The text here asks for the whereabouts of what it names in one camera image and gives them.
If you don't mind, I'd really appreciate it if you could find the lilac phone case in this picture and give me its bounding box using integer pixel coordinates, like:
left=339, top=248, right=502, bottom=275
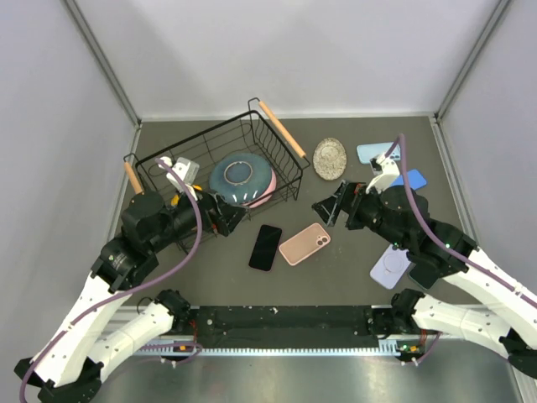
left=369, top=245, right=414, bottom=290

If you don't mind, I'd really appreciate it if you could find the dark green smartphone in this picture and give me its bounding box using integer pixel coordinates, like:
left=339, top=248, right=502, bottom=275
left=409, top=263, right=440, bottom=290

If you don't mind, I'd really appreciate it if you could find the aluminium slotted rail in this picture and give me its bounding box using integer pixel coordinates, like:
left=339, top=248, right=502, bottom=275
left=133, top=338, right=425, bottom=358

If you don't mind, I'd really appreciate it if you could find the black wire dish basket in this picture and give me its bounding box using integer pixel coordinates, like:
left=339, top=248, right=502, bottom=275
left=124, top=97, right=310, bottom=252

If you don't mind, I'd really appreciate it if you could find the blue glazed ceramic plate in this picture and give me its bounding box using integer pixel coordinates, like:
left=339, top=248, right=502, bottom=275
left=209, top=153, right=273, bottom=206

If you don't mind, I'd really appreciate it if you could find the black smartphone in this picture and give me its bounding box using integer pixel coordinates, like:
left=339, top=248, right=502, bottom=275
left=248, top=224, right=283, bottom=272

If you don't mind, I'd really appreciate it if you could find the light blue phone case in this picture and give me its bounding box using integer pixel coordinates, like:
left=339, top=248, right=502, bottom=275
left=357, top=143, right=401, bottom=165

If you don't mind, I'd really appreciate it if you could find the speckled oval dish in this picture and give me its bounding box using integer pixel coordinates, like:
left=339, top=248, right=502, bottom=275
left=313, top=138, right=347, bottom=181

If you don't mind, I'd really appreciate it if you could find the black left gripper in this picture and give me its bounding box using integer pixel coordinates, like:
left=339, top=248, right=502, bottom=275
left=151, top=181, right=250, bottom=252

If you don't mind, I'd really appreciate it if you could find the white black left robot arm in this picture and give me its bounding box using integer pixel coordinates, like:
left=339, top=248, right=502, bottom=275
left=14, top=191, right=248, bottom=402

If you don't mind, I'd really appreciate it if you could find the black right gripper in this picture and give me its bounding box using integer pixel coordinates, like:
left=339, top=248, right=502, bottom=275
left=311, top=180, right=409, bottom=250

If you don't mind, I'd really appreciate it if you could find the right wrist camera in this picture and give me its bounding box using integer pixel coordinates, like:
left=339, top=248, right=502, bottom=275
left=366, top=154, right=400, bottom=194

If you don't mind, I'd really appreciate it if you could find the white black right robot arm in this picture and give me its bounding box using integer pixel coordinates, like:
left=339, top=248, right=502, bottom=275
left=312, top=181, right=536, bottom=378

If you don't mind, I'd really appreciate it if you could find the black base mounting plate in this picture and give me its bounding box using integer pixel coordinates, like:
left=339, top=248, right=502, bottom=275
left=164, top=306, right=421, bottom=349

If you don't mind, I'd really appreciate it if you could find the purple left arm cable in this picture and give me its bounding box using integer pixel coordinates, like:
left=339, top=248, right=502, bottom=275
left=18, top=157, right=205, bottom=402

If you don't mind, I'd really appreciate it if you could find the pink phone case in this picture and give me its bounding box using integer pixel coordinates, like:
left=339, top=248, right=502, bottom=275
left=279, top=222, right=331, bottom=266

